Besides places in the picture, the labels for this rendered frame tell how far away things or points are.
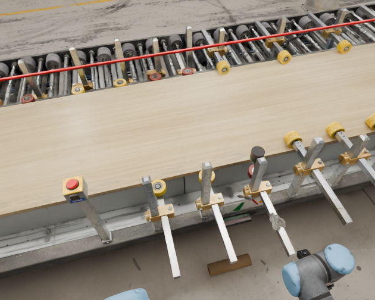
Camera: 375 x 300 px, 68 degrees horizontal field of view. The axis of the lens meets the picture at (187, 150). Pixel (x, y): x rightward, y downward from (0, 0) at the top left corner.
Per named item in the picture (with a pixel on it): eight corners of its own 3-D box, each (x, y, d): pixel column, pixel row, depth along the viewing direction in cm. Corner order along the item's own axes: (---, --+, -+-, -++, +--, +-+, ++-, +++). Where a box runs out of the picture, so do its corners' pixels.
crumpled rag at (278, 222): (288, 228, 126) (290, 226, 125) (274, 232, 125) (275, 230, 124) (280, 211, 132) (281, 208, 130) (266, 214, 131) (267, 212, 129)
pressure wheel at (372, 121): (368, 128, 154) (375, 131, 158) (381, 118, 150) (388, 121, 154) (361, 121, 158) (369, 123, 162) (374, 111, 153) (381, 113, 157)
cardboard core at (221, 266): (252, 263, 193) (211, 274, 188) (250, 266, 199) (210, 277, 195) (247, 251, 197) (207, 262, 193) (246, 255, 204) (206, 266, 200)
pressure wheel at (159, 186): (170, 194, 146) (168, 182, 137) (162, 206, 142) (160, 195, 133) (157, 188, 149) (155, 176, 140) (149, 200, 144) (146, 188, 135)
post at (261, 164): (250, 212, 157) (268, 161, 119) (244, 213, 156) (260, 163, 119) (248, 206, 159) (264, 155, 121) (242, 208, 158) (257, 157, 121)
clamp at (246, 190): (270, 193, 142) (272, 188, 138) (245, 199, 141) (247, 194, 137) (265, 184, 146) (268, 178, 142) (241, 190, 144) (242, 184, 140)
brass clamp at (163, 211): (175, 218, 136) (174, 213, 132) (147, 224, 134) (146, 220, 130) (172, 207, 140) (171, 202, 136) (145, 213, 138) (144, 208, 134)
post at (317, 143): (294, 197, 156) (325, 141, 118) (288, 198, 155) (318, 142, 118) (291, 191, 158) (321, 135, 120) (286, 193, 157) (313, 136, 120)
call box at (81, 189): (88, 200, 106) (82, 190, 99) (69, 205, 105) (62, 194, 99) (88, 186, 110) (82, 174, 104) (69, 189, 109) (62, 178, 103)
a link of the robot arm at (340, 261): (318, 247, 87) (344, 237, 89) (305, 260, 97) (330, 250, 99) (337, 277, 82) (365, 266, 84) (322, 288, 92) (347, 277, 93)
